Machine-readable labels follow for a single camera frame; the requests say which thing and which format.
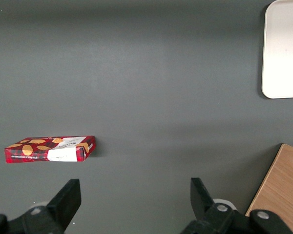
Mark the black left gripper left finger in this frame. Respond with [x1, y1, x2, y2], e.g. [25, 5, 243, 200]
[0, 178, 82, 234]

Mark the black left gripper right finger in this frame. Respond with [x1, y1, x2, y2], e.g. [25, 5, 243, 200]
[179, 177, 293, 234]

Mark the white plastic tray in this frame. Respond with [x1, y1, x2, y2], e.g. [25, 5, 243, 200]
[261, 0, 293, 99]

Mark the red cookie box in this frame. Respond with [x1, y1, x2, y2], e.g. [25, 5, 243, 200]
[4, 136, 96, 164]

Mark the light wooden board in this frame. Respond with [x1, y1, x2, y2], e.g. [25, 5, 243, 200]
[245, 143, 293, 234]

